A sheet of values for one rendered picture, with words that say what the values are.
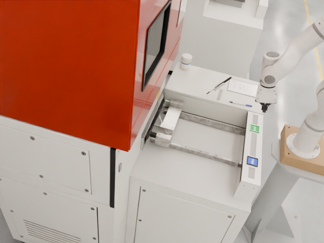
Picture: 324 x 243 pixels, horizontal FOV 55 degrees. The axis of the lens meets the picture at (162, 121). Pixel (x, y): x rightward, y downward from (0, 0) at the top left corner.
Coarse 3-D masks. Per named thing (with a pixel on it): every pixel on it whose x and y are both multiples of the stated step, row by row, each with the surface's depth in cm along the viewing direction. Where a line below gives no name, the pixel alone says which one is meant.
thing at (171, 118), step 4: (172, 108) 193; (176, 108) 193; (180, 108) 194; (168, 112) 190; (172, 112) 190; (176, 112) 190; (180, 112) 191; (168, 116) 187; (172, 116) 187; (176, 116) 188; (164, 120) 184; (168, 120) 184; (172, 120) 185; (176, 120) 185; (168, 124) 181; (172, 124) 182; (176, 124) 186; (160, 132) 176; (164, 132) 176; (172, 136) 178; (156, 140) 171; (160, 144) 171; (164, 144) 170; (168, 144) 170
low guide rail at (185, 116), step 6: (180, 114) 194; (186, 114) 195; (192, 120) 194; (198, 120) 193; (204, 120) 193; (210, 126) 194; (216, 126) 192; (222, 126) 191; (228, 126) 191; (234, 132) 191; (240, 132) 190
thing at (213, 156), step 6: (150, 138) 176; (174, 144) 174; (180, 144) 175; (186, 150) 174; (192, 150) 173; (198, 150) 173; (204, 156) 173; (210, 156) 172; (216, 156) 171; (222, 156) 172; (228, 162) 171; (234, 162) 170
